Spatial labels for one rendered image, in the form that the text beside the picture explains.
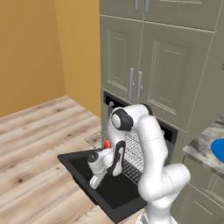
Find black oven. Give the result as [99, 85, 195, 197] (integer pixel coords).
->
[102, 90, 179, 165]

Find grey-green drawer front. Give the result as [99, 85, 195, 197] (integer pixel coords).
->
[182, 156, 224, 202]

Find blue plate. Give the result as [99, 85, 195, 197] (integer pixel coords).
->
[210, 137, 224, 164]

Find grey-green cupboard door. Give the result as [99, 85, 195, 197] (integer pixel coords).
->
[99, 0, 145, 21]
[138, 21, 216, 133]
[171, 183, 224, 224]
[143, 0, 224, 32]
[100, 14, 144, 102]

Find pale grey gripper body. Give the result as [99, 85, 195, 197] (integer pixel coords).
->
[88, 167, 109, 190]

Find orange fish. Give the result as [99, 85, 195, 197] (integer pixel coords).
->
[104, 138, 113, 150]

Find wire oven rack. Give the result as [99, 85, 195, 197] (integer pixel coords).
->
[84, 129, 147, 186]

